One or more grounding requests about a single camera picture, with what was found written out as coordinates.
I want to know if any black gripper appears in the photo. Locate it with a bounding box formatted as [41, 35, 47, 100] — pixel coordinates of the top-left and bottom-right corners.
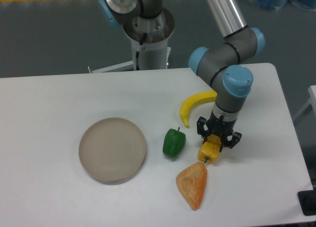
[197, 112, 242, 152]

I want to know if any yellow bell pepper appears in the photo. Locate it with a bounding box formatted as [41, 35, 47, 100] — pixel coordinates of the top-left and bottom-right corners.
[197, 134, 222, 163]

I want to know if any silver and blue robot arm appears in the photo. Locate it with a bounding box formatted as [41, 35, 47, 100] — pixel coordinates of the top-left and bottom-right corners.
[99, 0, 265, 148]

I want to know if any green bell pepper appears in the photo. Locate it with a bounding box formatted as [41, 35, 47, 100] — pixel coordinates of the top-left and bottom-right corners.
[162, 127, 186, 158]

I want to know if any yellow banana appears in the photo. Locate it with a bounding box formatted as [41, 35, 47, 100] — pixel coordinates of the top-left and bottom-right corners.
[179, 90, 217, 128]

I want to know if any orange triangular bread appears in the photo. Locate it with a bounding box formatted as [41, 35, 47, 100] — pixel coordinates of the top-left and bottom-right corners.
[176, 162, 207, 210]

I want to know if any beige round plate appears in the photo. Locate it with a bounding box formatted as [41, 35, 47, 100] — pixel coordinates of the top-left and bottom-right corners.
[79, 117, 147, 185]

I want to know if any black device at table edge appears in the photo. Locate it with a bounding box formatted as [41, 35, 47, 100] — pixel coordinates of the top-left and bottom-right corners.
[297, 190, 316, 216]

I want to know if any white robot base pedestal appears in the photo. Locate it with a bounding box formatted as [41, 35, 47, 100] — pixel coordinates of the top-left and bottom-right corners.
[91, 8, 175, 73]

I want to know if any white frame at right edge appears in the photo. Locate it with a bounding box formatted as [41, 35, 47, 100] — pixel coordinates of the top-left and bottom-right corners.
[292, 85, 316, 126]

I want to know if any black cable on pedestal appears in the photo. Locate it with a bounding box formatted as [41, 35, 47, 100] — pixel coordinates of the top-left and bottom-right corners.
[135, 32, 148, 71]

